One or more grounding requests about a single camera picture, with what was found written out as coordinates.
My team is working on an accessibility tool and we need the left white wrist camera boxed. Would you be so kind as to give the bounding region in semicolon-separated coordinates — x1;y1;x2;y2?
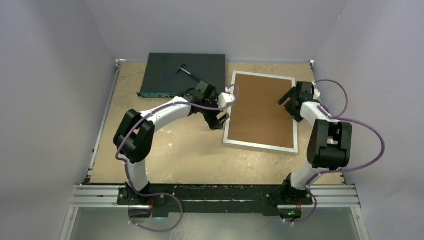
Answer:
217;87;237;110

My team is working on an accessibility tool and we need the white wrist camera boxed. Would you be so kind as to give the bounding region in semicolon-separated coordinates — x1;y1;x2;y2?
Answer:
312;82;321;103
217;87;237;110

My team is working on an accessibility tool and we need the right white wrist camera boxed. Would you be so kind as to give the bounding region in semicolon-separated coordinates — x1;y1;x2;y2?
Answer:
312;82;321;103

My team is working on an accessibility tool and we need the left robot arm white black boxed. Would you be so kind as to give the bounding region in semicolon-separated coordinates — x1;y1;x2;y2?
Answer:
113;81;240;205

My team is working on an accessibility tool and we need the white picture frame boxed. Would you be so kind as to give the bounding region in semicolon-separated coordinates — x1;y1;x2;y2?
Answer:
222;70;299;155

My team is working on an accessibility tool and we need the dark network switch box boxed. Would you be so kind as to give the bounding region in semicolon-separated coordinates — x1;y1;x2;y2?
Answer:
137;53;226;99

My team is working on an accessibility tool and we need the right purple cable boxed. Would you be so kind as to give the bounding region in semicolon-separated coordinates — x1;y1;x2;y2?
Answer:
281;79;386;227

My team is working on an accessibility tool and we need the brown cardboard backing board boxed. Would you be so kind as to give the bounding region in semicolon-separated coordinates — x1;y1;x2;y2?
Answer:
228;74;296;149

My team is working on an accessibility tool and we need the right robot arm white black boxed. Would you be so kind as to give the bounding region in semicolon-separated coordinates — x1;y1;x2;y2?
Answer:
278;81;353;204

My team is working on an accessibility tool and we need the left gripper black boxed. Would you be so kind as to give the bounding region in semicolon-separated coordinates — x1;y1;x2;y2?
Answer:
200;94;230;130

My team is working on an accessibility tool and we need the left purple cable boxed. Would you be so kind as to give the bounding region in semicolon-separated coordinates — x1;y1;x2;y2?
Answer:
114;84;241;233

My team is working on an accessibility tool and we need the purple cable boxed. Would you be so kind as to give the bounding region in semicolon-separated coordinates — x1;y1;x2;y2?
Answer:
281;79;386;227
114;84;241;233

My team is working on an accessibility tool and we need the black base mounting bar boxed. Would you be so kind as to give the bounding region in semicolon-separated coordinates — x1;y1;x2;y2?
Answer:
117;183;313;218

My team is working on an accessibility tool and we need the small black-handled hammer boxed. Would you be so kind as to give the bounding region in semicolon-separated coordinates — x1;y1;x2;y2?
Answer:
176;64;202;82

